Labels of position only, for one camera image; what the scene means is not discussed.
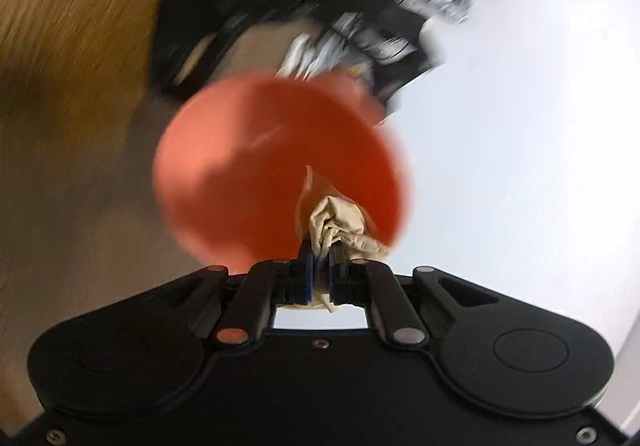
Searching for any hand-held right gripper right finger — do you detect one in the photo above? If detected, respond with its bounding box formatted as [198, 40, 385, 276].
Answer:
[330, 246, 501, 345]

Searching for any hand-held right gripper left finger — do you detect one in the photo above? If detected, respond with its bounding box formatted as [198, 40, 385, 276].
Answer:
[145, 242, 316, 345]

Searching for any beige cloth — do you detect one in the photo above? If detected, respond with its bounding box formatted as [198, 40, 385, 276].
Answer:
[295, 166, 394, 315]

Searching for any orange bowl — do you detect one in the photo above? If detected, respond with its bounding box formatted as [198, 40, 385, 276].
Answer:
[152, 70, 414, 277]

